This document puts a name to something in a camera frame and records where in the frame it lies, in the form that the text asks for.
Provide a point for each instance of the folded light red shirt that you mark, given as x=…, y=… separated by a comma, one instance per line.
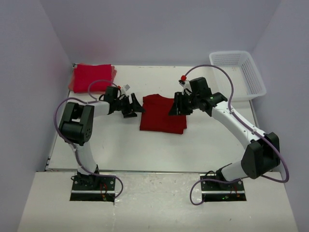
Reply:
x=113, y=72

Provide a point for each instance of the white plastic basket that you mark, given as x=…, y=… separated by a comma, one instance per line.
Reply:
x=244, y=74

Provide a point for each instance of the dark red t shirt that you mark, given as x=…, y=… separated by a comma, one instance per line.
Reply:
x=156, y=116

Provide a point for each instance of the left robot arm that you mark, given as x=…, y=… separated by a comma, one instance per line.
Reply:
x=76, y=124

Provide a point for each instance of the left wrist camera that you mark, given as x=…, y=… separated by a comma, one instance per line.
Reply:
x=125, y=88

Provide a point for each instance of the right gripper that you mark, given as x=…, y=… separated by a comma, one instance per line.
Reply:
x=178, y=108

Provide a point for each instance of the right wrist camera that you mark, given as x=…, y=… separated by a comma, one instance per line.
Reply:
x=186, y=85

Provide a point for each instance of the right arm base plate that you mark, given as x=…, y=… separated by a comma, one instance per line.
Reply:
x=215, y=186

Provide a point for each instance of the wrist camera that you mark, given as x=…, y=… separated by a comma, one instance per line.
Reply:
x=125, y=88
x=186, y=85

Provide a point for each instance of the folded bright red shirt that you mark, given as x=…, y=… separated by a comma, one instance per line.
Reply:
x=93, y=77

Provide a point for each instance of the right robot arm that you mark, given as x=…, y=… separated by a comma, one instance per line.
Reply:
x=261, y=148

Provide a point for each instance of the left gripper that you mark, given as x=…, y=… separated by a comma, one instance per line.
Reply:
x=134, y=105

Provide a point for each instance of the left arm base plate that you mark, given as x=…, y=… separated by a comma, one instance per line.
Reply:
x=91, y=183

